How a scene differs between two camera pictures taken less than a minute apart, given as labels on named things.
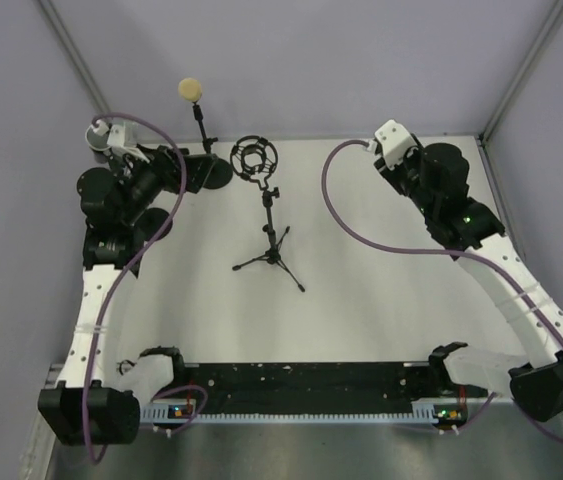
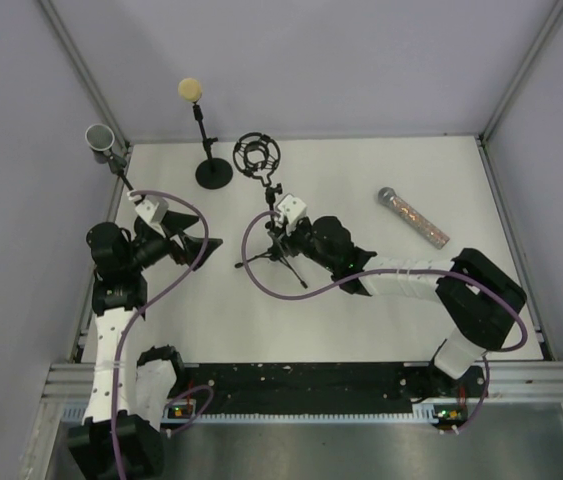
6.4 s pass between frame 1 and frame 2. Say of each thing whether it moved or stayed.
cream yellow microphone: stayed
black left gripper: moved
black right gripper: moved
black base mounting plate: stayed
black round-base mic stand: stayed
